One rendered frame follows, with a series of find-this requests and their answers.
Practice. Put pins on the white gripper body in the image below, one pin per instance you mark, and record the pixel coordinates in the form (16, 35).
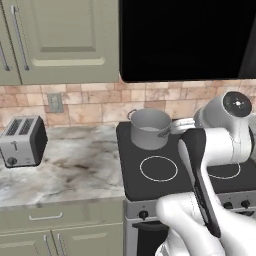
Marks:
(183, 125)

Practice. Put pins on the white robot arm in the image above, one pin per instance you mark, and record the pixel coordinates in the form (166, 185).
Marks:
(226, 146)

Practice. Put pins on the grey metal pot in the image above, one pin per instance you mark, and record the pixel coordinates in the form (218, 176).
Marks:
(148, 133)

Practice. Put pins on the green base cabinet door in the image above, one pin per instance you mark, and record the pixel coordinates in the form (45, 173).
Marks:
(93, 241)
(23, 245)

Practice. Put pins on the black hob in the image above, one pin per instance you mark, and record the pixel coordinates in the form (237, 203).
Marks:
(133, 173)

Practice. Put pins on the black range hood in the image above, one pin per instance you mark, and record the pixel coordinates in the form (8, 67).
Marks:
(180, 40)

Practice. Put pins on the black oven knob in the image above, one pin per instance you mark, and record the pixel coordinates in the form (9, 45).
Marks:
(228, 205)
(245, 203)
(143, 214)

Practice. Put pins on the silver oven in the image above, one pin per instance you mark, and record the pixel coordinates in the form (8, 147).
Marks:
(131, 230)

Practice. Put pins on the black oven door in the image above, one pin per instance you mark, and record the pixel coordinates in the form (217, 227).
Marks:
(150, 243)

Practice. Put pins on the silver and black toaster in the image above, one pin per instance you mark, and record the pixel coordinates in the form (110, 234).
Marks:
(20, 146)

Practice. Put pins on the grey wall socket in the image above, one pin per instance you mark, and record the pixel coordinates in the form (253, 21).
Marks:
(55, 103)

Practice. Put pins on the narrow green wall cabinet door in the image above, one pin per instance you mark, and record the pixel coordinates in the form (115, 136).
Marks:
(6, 76)

